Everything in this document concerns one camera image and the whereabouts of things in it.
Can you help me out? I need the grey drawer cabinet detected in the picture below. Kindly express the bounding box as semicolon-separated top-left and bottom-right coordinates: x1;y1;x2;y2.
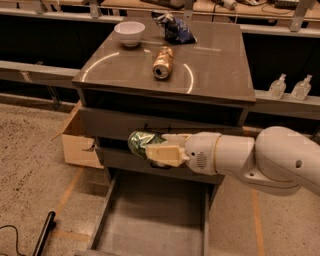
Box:
71;17;257;208

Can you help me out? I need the green soda can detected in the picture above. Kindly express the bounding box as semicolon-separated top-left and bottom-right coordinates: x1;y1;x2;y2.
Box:
128;131;164;159

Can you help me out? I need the black pole on floor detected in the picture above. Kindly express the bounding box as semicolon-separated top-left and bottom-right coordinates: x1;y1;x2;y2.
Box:
32;211;56;256

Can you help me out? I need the grey top drawer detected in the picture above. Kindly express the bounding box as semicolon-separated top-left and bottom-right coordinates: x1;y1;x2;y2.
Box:
79;107;259;140

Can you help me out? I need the left clear plastic bottle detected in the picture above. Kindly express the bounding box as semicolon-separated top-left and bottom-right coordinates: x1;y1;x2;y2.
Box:
268;74;286;99

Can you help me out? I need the black cable on floor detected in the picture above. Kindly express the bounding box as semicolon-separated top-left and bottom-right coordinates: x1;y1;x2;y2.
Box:
0;224;26;256

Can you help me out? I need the cardboard box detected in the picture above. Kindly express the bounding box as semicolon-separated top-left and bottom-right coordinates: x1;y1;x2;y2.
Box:
52;101;104;169

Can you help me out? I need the grey middle drawer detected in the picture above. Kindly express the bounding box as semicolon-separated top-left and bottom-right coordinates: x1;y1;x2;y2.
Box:
101;147;224;185

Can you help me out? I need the gold soda can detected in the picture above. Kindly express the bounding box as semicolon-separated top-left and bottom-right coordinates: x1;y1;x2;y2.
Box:
153;46;174;79

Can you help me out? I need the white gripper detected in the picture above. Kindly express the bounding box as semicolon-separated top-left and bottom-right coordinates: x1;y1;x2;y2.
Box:
145;132;221;175

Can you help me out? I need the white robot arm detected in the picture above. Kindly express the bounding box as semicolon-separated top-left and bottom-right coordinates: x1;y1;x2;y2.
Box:
145;126;320;196

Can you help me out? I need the white bowl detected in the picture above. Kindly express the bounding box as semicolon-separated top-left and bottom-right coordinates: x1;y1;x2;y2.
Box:
114;21;145;47

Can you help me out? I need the grey metal shelf rail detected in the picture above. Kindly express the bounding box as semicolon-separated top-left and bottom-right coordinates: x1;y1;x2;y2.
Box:
0;61;79;89

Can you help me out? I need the grey open bottom drawer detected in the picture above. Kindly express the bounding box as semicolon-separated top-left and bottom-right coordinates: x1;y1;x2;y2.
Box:
75;171;209;256

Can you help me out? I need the blue chip bag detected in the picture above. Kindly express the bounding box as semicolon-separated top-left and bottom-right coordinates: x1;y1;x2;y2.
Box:
151;11;197;44

